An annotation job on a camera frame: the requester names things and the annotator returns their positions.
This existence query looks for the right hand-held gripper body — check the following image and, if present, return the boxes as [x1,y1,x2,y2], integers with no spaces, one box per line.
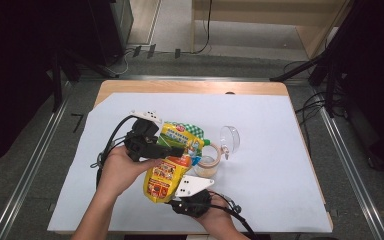
[172,175,215,220]

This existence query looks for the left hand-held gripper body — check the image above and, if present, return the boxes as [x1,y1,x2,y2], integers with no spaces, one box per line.
[123,110,168,163]

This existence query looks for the yellow green spouted pouch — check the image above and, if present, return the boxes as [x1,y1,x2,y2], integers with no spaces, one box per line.
[143,121,212,204]

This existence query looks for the clear glass jar hinged lid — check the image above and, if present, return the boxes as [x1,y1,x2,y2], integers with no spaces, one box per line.
[193,125,241,180]

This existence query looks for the person's right hand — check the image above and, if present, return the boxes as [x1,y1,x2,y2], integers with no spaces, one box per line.
[196,195,238,234]

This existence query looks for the person's left hand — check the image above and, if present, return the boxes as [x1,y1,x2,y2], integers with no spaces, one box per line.
[96,145,163,198]

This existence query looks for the white table sheet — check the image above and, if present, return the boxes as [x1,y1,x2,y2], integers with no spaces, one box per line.
[47,92,333,234]

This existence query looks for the black metal stand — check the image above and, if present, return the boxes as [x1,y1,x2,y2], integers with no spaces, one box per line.
[48,49,119,113]

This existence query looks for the black cabinet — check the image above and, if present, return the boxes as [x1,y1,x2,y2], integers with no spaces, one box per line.
[89,0,134,66]

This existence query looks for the dark curtain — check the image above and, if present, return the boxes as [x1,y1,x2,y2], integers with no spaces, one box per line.
[341,0,384,176]
[0,0,96,173]

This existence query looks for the light wooden shelf unit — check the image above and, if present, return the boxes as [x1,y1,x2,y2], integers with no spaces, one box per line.
[190,0,352,61]

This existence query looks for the black tripod stand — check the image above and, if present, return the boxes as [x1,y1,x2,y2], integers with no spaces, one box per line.
[269,0,384,118]

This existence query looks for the left hand-held gripper black cable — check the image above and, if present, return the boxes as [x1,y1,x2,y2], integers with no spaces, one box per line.
[90,114,138,188]

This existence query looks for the hand-held gripper black cable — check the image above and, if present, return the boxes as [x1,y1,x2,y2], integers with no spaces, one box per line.
[90,114,138,188]
[209,191,258,240]

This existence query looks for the right hand-held gripper black cable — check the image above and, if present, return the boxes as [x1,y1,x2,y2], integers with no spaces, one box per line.
[209,191,258,240]

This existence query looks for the white floor cable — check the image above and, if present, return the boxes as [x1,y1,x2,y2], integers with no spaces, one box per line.
[109,49,130,76]

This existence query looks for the metal floor rail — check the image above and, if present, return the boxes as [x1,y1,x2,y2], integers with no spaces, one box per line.
[313,87,384,240]
[0,96,72,240]

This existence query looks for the black hanging cable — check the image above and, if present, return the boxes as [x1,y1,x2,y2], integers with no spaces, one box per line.
[193,0,213,55]

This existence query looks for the black floor cables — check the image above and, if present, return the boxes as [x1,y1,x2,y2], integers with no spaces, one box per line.
[294,91,335,155]

